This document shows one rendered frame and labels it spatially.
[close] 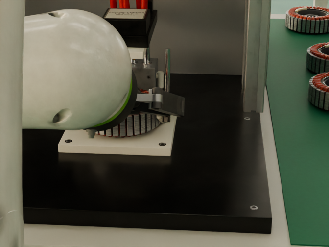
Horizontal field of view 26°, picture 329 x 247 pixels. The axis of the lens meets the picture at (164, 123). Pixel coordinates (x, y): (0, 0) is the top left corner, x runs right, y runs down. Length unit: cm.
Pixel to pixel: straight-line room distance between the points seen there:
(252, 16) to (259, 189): 28
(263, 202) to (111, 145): 23
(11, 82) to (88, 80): 35
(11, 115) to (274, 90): 99
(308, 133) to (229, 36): 24
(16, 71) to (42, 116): 36
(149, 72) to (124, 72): 47
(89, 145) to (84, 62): 35
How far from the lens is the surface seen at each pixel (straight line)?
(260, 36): 104
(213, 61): 123
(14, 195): 26
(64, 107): 62
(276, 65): 135
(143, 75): 111
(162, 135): 97
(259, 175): 90
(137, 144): 95
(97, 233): 82
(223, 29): 121
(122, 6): 111
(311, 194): 91
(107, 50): 62
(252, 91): 108
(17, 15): 27
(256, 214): 82
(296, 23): 156
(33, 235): 83
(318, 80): 118
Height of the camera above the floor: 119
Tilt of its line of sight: 24 degrees down
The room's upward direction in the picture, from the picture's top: straight up
